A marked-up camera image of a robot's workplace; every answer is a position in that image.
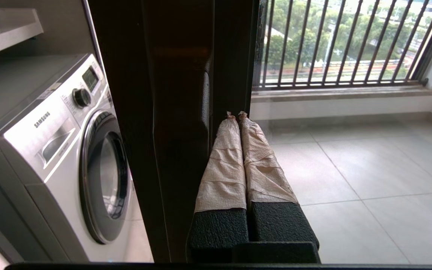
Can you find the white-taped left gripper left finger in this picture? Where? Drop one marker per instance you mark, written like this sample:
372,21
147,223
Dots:
219,225

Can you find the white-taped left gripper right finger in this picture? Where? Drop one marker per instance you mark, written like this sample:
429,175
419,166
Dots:
276,221

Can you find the dark framed sliding glass door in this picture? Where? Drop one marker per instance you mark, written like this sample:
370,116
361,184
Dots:
178,112

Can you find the grey stone window sill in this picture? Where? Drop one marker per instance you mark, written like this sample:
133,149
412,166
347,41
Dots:
332,93

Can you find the long black balcony railing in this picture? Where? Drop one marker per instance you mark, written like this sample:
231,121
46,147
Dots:
332,83

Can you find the white front-load washing machine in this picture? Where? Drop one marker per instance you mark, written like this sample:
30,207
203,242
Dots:
43,150

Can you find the white wall shelf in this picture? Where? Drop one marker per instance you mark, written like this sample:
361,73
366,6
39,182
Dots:
6,33

